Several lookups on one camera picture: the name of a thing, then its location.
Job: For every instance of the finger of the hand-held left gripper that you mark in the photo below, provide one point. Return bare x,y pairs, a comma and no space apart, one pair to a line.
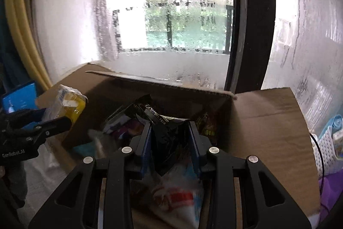
53,128
32,117

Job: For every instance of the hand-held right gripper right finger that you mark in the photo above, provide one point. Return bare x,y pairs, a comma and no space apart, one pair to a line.
194,148

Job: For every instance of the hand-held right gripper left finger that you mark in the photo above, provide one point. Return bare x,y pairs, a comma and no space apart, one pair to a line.
148,148

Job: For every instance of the black snack bag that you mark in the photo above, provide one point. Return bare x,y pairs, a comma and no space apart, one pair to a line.
168,137

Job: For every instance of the yellow clear packet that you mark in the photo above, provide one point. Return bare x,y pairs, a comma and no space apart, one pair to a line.
67,103

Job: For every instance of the cardboard box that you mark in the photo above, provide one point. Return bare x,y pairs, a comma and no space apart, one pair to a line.
262,127

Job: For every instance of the dark green snack packet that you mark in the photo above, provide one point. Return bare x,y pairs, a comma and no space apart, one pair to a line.
207,129

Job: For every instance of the teal packet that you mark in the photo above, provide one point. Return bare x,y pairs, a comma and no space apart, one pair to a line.
83,150

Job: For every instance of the blue white snack packet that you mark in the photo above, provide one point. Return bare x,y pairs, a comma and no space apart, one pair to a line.
118,124

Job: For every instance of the white red snack packet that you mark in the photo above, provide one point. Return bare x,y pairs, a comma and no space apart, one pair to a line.
176,196

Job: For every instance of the yellow curtain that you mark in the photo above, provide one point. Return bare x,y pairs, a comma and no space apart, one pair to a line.
24,30

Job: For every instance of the white plastic basket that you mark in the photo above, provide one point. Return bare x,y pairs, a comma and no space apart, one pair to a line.
328,154

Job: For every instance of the light blue cloth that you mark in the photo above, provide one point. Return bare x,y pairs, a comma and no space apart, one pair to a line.
333,124

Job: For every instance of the purple cloth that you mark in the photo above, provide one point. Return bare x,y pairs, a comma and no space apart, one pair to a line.
331,196

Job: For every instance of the black window frame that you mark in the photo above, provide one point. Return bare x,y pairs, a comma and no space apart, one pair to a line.
250,19

